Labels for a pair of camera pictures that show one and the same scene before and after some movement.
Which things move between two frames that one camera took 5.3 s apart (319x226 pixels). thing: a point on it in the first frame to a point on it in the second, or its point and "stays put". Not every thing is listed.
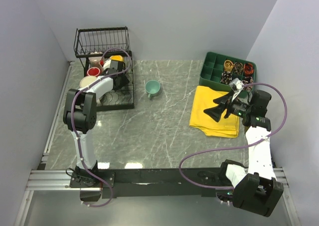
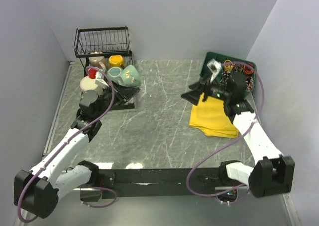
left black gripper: x=124 y=81 to x=123 y=94
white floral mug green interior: x=86 y=80 stays put
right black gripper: x=216 y=112 to x=193 y=97
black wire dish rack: x=110 y=41 stays put
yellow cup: x=116 y=57 stays put
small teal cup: x=152 y=88 to x=130 y=77
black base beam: x=149 y=182 stays put
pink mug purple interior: x=95 y=61 stays put
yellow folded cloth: x=203 y=98 stays put
